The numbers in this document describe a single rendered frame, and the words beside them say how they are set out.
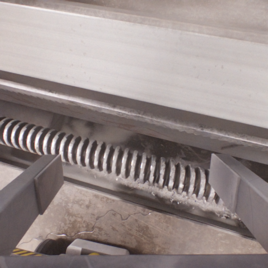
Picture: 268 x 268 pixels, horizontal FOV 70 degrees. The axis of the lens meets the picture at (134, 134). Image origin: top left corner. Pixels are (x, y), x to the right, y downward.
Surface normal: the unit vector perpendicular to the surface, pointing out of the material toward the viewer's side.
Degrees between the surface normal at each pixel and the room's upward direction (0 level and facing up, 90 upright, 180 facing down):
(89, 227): 0
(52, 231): 0
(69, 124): 0
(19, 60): 36
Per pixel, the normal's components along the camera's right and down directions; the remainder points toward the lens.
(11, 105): -0.11, -0.15
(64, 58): -0.24, 0.44
